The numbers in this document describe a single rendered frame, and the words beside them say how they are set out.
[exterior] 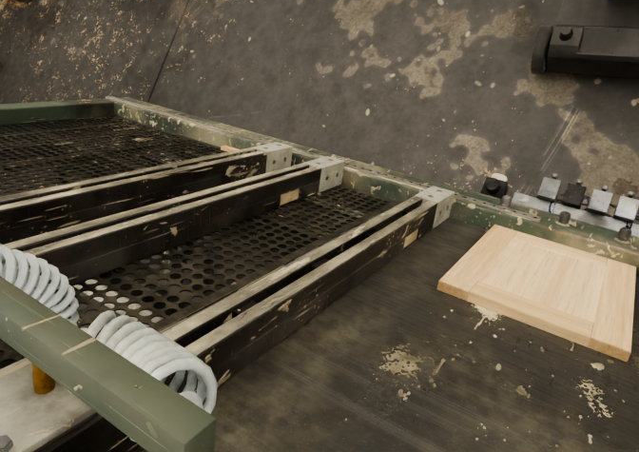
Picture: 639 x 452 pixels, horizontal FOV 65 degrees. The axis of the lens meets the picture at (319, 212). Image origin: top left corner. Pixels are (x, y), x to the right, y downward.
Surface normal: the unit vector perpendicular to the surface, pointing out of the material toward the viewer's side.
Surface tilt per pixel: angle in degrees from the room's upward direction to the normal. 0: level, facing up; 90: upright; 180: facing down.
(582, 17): 0
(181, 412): 59
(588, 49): 0
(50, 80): 0
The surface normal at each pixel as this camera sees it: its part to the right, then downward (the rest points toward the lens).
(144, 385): 0.12, -0.93
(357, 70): -0.40, -0.27
